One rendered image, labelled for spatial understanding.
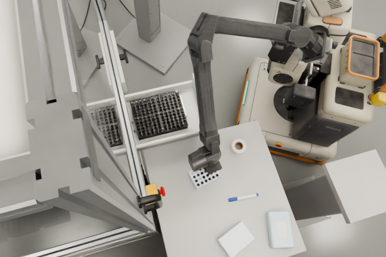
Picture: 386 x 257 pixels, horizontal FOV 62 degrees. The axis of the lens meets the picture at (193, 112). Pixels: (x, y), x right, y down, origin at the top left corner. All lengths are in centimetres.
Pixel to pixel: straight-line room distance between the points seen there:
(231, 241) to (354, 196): 62
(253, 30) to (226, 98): 137
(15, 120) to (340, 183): 153
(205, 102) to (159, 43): 154
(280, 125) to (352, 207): 75
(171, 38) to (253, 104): 90
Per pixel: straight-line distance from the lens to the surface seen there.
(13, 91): 32
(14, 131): 31
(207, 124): 119
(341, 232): 251
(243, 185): 153
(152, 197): 70
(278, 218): 150
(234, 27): 112
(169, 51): 260
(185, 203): 148
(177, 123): 145
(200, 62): 108
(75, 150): 26
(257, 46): 277
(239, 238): 145
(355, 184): 172
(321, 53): 133
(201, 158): 126
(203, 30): 105
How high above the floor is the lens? 223
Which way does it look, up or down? 68 degrees down
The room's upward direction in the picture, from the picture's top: 10 degrees clockwise
